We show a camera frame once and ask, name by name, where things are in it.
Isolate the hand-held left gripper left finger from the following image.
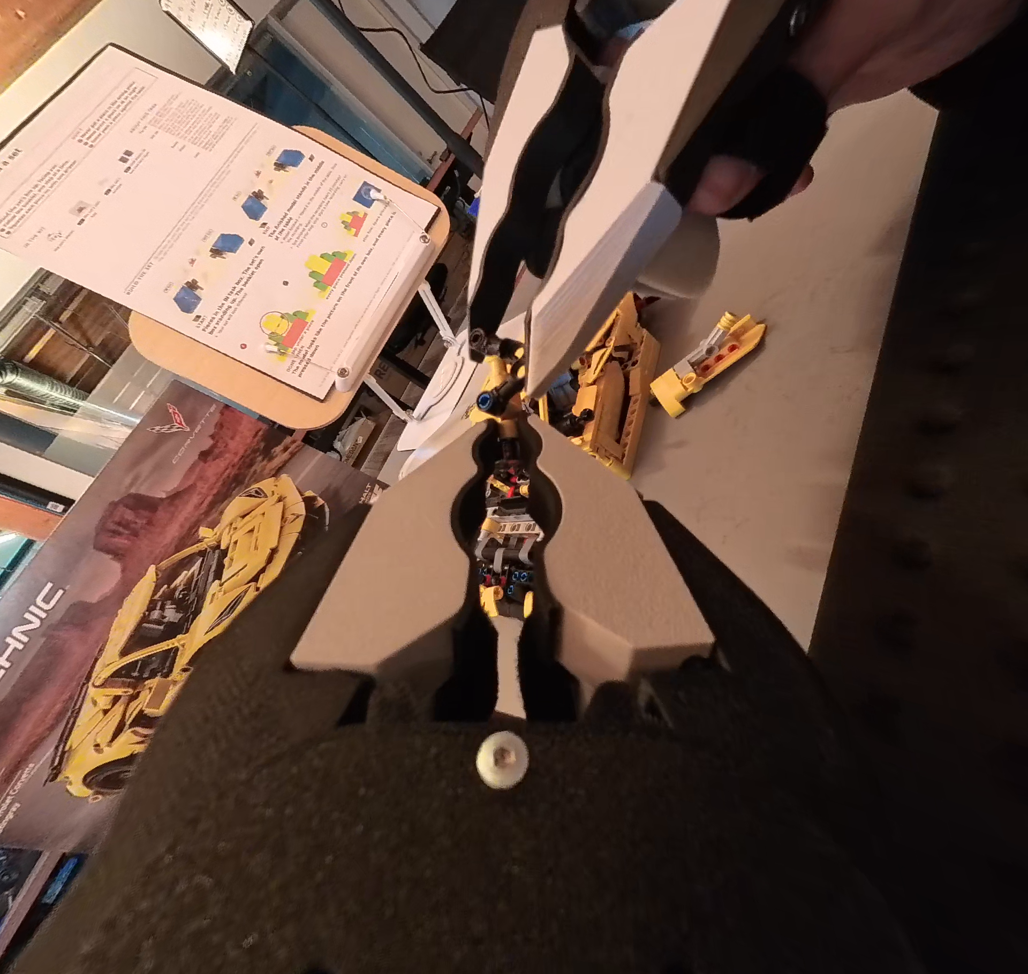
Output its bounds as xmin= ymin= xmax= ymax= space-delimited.
xmin=291 ymin=422 xmax=502 ymax=721

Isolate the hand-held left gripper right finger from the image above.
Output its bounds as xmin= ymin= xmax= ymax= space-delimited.
xmin=515 ymin=422 xmax=716 ymax=721

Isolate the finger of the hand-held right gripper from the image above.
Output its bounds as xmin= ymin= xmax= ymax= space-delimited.
xmin=518 ymin=0 xmax=743 ymax=400
xmin=463 ymin=19 xmax=624 ymax=357

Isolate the small yellow brick assembly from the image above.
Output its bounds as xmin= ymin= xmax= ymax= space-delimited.
xmin=470 ymin=337 xmax=552 ymax=622

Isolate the grey desk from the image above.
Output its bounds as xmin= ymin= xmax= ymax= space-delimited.
xmin=394 ymin=88 xmax=941 ymax=654

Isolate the person's right hand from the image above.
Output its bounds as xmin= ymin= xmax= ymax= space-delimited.
xmin=691 ymin=0 xmax=1028 ymax=223

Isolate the black monitor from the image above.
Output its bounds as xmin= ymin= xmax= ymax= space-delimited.
xmin=420 ymin=0 xmax=534 ymax=103

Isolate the yellow black brick subassembly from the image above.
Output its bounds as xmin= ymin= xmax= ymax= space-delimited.
xmin=535 ymin=290 xmax=663 ymax=480

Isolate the white board stand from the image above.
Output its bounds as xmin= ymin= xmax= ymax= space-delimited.
xmin=357 ymin=268 xmax=534 ymax=480

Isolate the toy car set box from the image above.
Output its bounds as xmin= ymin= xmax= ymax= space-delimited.
xmin=1 ymin=377 xmax=374 ymax=919

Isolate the yellow brick wing piece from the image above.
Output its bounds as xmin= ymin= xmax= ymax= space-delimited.
xmin=649 ymin=311 xmax=769 ymax=419

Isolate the printed instruction sheet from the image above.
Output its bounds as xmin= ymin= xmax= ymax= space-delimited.
xmin=1 ymin=46 xmax=444 ymax=402

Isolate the white notice sheet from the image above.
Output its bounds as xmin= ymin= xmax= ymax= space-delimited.
xmin=158 ymin=0 xmax=258 ymax=74

